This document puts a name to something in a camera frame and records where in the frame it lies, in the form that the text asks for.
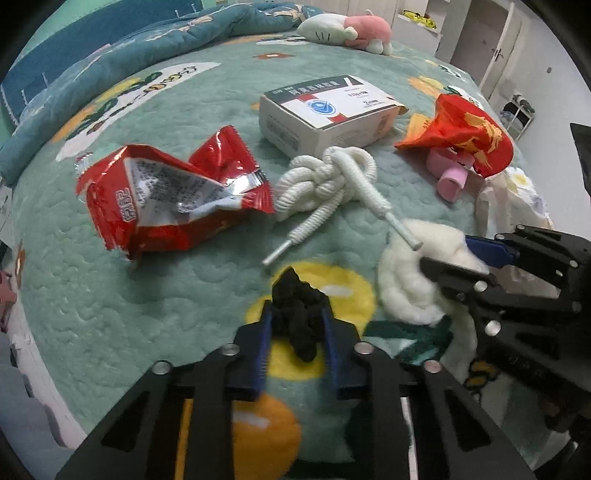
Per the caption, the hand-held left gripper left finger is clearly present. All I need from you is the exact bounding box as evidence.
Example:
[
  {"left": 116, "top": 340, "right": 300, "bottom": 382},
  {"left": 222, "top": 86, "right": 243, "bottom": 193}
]
[{"left": 55, "top": 300, "right": 278, "bottom": 480}]

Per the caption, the dark blue headboard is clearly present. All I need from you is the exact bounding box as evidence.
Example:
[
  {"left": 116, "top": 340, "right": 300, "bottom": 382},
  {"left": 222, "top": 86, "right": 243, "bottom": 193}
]
[{"left": 0, "top": 0, "right": 144, "bottom": 116}]

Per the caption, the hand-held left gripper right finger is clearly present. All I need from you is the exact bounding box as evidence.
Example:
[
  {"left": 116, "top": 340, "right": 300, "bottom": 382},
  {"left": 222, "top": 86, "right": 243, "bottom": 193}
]
[{"left": 322, "top": 305, "right": 536, "bottom": 480}]

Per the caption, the shoe rack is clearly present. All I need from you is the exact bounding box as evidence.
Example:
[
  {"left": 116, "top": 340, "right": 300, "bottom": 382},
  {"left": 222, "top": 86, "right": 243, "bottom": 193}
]
[{"left": 501, "top": 95, "right": 536, "bottom": 141}]

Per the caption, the black cloth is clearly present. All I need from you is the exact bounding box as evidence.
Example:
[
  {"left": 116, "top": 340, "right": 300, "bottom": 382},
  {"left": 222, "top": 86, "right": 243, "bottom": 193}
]
[{"left": 271, "top": 267, "right": 331, "bottom": 363}]

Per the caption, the white cotton wad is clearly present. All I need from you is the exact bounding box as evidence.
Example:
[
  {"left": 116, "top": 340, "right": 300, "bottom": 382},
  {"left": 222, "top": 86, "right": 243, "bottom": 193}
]
[{"left": 378, "top": 219, "right": 490, "bottom": 386}]

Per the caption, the green printed blanket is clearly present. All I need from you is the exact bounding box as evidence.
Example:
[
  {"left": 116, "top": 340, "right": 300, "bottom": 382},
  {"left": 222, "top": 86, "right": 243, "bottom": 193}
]
[{"left": 0, "top": 28, "right": 555, "bottom": 480}]

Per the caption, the pale printed bed sheet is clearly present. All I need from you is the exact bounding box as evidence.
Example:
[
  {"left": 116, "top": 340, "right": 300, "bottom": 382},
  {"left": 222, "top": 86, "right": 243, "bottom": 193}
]
[{"left": 0, "top": 185, "right": 88, "bottom": 462}]

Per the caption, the white pink plush toy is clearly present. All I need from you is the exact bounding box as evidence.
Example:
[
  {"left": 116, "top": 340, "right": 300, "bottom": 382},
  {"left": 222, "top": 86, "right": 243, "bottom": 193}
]
[{"left": 296, "top": 11, "right": 393, "bottom": 55}]

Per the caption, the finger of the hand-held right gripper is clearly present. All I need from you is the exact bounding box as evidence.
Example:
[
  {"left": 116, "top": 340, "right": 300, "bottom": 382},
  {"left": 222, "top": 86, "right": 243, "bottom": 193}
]
[
  {"left": 419, "top": 257, "right": 583, "bottom": 335},
  {"left": 464, "top": 224, "right": 588, "bottom": 289}
]

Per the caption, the red foil snack wrapper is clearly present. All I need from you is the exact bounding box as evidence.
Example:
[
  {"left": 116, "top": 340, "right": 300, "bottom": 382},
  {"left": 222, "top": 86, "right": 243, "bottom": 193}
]
[{"left": 75, "top": 126, "right": 276, "bottom": 263}]

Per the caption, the white printed plastic bag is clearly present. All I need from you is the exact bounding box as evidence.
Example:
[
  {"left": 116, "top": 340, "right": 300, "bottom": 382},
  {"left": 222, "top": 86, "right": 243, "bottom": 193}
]
[{"left": 475, "top": 167, "right": 552, "bottom": 236}]

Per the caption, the white medicine box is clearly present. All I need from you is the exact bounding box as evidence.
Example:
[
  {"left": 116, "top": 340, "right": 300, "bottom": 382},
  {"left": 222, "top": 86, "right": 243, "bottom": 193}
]
[{"left": 259, "top": 75, "right": 410, "bottom": 158}]

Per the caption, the pink tape roll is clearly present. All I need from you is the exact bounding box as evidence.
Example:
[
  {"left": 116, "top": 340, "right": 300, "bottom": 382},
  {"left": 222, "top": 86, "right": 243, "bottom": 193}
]
[{"left": 426, "top": 148, "right": 476, "bottom": 201}]

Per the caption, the white knotted cord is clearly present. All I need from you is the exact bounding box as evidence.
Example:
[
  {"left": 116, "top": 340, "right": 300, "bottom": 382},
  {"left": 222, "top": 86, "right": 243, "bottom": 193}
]
[{"left": 262, "top": 146, "right": 423, "bottom": 267}]

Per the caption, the blue floral quilt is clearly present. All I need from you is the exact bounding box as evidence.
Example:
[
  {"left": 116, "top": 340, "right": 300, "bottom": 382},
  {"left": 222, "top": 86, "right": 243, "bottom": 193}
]
[{"left": 0, "top": 0, "right": 319, "bottom": 185}]

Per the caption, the red orange snack bag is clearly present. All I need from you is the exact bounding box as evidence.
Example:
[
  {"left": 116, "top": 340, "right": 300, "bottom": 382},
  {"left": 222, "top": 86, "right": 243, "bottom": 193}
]
[{"left": 394, "top": 93, "right": 515, "bottom": 178}]

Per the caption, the grey room door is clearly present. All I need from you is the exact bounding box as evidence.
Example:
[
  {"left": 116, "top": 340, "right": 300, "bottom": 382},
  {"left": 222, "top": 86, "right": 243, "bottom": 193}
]
[{"left": 450, "top": 9, "right": 522, "bottom": 88}]

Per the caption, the yellow black item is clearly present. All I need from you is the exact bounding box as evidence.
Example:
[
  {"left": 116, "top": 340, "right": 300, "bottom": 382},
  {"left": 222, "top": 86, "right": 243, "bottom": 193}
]
[{"left": 401, "top": 10, "right": 437, "bottom": 29}]

